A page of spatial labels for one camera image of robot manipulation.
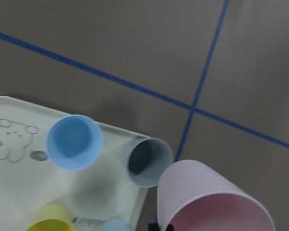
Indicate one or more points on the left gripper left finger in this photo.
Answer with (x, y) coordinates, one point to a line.
(153, 227)

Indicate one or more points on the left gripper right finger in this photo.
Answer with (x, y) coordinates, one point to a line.
(169, 228)

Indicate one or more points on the pink plastic cup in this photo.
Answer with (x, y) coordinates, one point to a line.
(193, 197)

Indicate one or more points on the light blue cup front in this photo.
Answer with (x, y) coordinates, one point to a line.
(74, 142)

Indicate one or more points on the light blue cup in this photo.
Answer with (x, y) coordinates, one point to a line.
(74, 142)
(115, 224)

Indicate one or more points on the light blue cup back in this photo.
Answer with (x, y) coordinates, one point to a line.
(115, 224)

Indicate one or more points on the grey plastic cup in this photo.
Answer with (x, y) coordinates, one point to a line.
(147, 159)

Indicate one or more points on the yellow plastic cup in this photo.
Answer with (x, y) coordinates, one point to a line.
(52, 217)

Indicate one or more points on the cream plastic tray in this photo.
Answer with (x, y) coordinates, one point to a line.
(29, 180)

